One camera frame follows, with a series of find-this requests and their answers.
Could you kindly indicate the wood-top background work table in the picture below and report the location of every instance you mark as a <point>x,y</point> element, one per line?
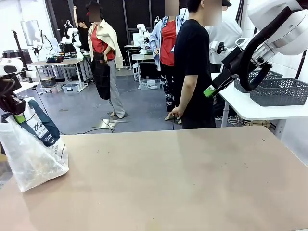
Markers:
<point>55,62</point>

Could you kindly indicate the grey plastic woven basket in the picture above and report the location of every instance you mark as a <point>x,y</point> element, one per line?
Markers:
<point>279,93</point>
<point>262,75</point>

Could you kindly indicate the clear plastic storage box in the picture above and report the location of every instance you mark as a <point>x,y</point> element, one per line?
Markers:
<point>149,84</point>

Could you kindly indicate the grey wall panel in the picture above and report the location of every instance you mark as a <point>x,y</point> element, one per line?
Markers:
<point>30,32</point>

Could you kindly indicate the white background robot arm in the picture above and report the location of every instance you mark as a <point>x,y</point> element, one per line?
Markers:
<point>44,44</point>
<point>143,33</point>
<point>72,38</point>

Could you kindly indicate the mannequin with blue shirt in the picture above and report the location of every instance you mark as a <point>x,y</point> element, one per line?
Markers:
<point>166,48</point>

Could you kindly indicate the person in black t-shirt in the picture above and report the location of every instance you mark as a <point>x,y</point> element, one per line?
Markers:
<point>192,48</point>

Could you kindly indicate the black slanted light stand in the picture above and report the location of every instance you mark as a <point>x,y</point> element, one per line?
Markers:
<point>302,65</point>

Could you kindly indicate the white background desk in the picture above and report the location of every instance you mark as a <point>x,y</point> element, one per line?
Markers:
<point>142,57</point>

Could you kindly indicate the person's right hand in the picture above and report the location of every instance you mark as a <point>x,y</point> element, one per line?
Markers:
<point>178,111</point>

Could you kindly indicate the shiny metal floor sheet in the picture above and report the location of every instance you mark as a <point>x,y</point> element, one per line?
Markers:
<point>110,123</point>

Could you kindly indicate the background person in black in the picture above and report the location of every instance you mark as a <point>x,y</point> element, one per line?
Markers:
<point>83,33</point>

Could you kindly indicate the mannequin with cream jacket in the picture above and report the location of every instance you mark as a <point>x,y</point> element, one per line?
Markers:
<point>103,48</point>

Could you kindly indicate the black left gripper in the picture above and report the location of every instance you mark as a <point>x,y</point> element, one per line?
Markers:
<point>12,103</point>

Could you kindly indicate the white table with pole leg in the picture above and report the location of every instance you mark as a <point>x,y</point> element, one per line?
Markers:
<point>26,87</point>

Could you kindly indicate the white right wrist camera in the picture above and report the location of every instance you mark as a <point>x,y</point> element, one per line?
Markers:
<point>216,47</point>

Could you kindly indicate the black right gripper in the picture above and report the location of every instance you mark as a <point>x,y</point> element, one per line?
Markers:
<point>234,61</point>

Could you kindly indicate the person's right forearm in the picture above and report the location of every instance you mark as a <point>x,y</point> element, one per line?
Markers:
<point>187,91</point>

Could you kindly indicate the black tripod stand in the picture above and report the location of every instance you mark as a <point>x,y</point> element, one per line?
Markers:
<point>20,53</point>

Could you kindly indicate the white side table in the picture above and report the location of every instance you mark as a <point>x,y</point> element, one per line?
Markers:
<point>240,106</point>

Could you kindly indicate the grey floor storage bin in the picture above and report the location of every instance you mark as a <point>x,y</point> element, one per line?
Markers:
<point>71,88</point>

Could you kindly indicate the dark floor crate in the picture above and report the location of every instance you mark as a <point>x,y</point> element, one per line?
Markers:
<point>48,81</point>

